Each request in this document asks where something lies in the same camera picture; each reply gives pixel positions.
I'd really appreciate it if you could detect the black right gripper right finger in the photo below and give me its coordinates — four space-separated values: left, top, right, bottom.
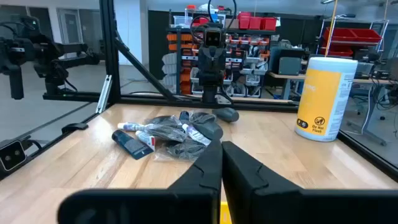
222 141 398 224

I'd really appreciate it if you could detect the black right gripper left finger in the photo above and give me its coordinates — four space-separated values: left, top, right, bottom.
57 139 223 224

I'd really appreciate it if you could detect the shelf with orange white bins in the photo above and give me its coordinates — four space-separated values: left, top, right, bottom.
161 9 279 98

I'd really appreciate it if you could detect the clear plastic box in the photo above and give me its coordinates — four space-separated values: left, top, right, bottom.
172 15 194 29

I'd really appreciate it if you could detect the yellow plastic basket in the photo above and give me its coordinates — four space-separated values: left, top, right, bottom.
220 201 233 224

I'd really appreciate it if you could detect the wooden desk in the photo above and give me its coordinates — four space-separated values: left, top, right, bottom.
269 72 398 100

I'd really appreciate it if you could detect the dark navy flat tube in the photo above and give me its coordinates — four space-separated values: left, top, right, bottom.
111 129 155 161

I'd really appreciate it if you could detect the grey equipment box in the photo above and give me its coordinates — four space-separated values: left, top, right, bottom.
269 46 307 76

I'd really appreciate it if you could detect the yellow white wipes canister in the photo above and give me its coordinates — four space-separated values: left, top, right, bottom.
294 57 359 142

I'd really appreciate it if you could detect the wide red plastic bin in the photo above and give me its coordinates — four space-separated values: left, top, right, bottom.
323 27 383 45

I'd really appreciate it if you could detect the white metal rack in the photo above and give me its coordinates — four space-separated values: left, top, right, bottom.
316 14 390 60

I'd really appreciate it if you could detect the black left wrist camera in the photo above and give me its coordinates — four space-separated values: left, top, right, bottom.
204 27 223 48

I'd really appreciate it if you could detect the black looped cable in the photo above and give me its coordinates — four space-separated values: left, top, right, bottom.
190 0 238 44

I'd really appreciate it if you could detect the black aluminium cell frame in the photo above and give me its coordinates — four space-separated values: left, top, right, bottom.
0 0 398 183

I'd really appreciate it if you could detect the silver aluminium bracket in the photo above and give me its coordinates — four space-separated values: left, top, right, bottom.
95 74 113 114

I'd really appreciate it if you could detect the yellow hanging cable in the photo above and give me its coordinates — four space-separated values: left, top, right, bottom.
324 0 339 58

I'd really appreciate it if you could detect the black plastic cable clip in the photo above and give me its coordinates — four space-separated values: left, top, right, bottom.
61 122 90 135

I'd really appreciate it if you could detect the black depth camera box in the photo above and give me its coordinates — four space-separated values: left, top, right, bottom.
0 139 28 172

